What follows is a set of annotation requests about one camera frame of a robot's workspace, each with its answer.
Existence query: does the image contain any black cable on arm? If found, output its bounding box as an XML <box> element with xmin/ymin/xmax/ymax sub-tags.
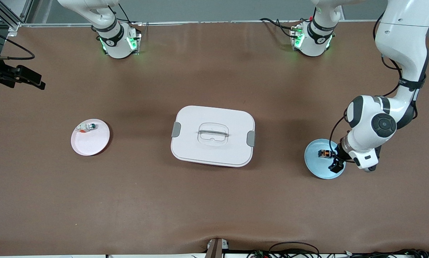
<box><xmin>0</xmin><ymin>27</ymin><xmax>35</xmax><ymax>61</ymax></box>
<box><xmin>329</xmin><ymin>13</ymin><xmax>429</xmax><ymax>163</ymax></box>

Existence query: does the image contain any aluminium profile frame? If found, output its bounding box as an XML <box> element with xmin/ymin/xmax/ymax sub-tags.
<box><xmin>0</xmin><ymin>0</ymin><xmax>34</xmax><ymax>34</ymax></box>

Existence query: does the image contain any green white switch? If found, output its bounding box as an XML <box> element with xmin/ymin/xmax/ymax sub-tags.
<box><xmin>76</xmin><ymin>123</ymin><xmax>98</xmax><ymax>134</ymax></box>

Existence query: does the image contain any white lidded storage box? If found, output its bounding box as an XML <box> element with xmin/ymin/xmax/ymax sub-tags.
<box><xmin>171</xmin><ymin>105</ymin><xmax>256</xmax><ymax>168</ymax></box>

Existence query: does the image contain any brown table mat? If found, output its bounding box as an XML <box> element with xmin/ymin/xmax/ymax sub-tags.
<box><xmin>0</xmin><ymin>21</ymin><xmax>429</xmax><ymax>257</ymax></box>

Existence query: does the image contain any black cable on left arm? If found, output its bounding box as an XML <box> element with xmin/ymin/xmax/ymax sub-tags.
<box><xmin>329</xmin><ymin>13</ymin><xmax>429</xmax><ymax>163</ymax></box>

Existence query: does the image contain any black cable bundle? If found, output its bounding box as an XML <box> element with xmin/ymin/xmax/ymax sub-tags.
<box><xmin>247</xmin><ymin>242</ymin><xmax>429</xmax><ymax>258</ymax></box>

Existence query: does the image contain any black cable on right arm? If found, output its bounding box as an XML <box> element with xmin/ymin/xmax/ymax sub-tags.
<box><xmin>0</xmin><ymin>27</ymin><xmax>35</xmax><ymax>61</ymax></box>

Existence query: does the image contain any pink round plate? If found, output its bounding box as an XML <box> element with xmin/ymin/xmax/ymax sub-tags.
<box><xmin>71</xmin><ymin>119</ymin><xmax>110</xmax><ymax>156</ymax></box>

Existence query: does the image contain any brown strap clamp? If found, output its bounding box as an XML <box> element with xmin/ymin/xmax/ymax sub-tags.
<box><xmin>205</xmin><ymin>238</ymin><xmax>230</xmax><ymax>258</ymax></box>

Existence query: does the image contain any black cable at arm base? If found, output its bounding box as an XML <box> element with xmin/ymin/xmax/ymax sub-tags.
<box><xmin>259</xmin><ymin>17</ymin><xmax>301</xmax><ymax>39</ymax></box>

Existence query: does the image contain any light blue round plate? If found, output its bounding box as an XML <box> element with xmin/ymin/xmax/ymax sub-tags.
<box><xmin>304</xmin><ymin>139</ymin><xmax>346</xmax><ymax>180</ymax></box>

